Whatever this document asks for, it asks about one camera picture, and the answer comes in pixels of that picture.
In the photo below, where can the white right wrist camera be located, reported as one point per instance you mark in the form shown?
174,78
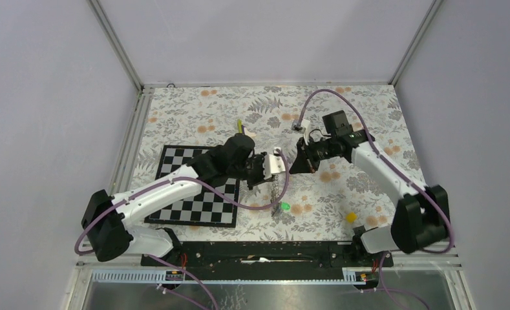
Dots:
302,126

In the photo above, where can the floral patterned table mat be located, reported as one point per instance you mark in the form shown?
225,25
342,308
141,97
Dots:
207,116

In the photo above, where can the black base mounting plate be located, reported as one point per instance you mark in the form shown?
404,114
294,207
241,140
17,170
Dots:
296,260

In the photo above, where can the green key tag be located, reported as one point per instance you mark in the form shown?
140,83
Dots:
285,206

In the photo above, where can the white wooden block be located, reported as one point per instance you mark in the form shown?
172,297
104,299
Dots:
248,133

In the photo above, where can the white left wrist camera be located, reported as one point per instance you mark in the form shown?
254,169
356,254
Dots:
273,164

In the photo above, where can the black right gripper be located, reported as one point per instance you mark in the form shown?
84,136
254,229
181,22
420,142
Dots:
301,164

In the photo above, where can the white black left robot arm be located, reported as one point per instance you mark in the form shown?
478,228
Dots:
111,222

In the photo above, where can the black white chessboard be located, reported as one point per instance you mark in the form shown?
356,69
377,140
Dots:
204,209

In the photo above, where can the grey slotted cable duct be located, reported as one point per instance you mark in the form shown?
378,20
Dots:
173,276

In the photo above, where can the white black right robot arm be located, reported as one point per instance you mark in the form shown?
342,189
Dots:
421,215

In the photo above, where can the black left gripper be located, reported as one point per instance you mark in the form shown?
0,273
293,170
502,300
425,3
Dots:
261,179

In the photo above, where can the yellow cube block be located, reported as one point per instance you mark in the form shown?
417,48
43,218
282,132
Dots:
351,217

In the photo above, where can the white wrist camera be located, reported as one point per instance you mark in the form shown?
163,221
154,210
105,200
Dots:
273,164
302,126

